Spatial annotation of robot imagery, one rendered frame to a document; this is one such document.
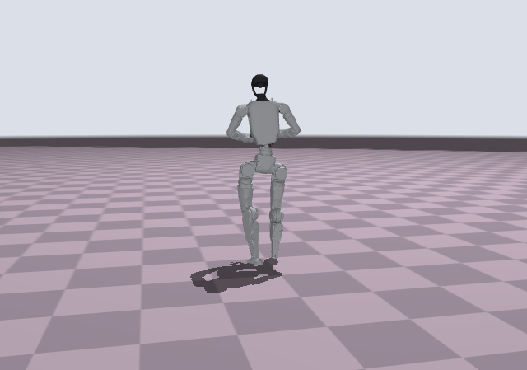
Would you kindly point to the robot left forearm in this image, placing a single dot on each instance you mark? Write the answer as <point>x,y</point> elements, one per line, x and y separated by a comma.
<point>244,137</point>

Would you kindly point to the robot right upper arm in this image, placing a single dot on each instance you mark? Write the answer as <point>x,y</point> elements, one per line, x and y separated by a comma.
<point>290,119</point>

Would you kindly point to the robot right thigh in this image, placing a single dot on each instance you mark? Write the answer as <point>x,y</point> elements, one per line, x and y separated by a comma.
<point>276,191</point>

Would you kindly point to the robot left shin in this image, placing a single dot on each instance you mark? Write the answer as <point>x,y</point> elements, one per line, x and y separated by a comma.
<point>251,230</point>

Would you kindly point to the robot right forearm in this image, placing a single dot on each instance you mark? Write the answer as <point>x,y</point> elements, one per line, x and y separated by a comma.
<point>283,133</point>

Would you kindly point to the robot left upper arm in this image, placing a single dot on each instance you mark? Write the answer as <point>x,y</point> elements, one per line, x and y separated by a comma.
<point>241,111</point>

